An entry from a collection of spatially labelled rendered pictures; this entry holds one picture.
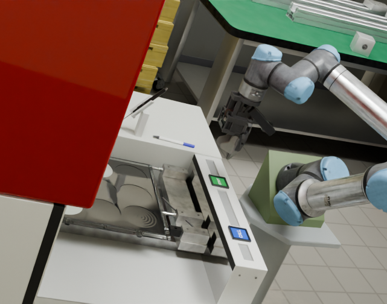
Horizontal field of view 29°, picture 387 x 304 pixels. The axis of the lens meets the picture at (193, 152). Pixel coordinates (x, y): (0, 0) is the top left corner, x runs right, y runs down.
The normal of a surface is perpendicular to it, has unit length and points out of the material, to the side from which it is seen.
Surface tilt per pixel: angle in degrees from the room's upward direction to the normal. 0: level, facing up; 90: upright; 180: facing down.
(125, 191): 0
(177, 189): 0
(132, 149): 90
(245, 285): 90
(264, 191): 90
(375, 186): 110
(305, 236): 0
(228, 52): 90
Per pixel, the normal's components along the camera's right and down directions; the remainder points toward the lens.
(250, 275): 0.19, 0.52
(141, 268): 0.34, -0.83
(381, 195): -0.62, 0.49
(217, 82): -0.88, -0.12
